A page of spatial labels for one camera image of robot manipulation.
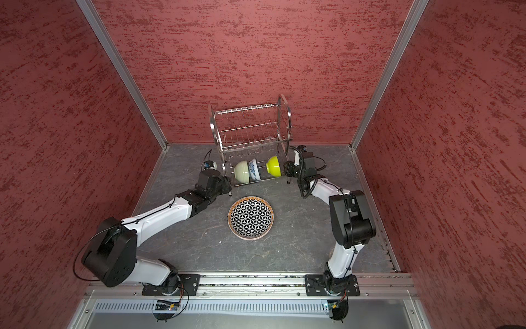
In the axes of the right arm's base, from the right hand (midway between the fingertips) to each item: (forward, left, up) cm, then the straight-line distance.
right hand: (286, 167), depth 97 cm
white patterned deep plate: (-22, +17, -9) cm, 29 cm away
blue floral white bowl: (-5, +15, +2) cm, 16 cm away
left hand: (-10, +28, +1) cm, 29 cm away
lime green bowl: (0, +6, 0) cm, 6 cm away
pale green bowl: (-4, +21, +2) cm, 21 cm away
